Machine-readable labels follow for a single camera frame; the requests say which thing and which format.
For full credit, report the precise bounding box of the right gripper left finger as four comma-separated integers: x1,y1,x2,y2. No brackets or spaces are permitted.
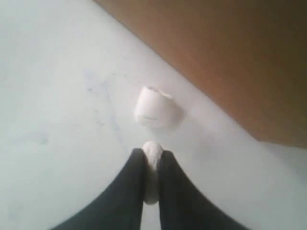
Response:
53,149,147,230

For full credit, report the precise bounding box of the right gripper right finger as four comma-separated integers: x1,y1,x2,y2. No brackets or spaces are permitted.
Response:
158,150,246,230

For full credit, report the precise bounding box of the white marshmallow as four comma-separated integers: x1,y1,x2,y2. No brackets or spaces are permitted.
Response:
134,86,184,129
142,141,163,205

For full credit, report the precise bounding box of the brown paper shopping bag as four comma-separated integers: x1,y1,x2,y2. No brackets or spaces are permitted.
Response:
98,0,307,147

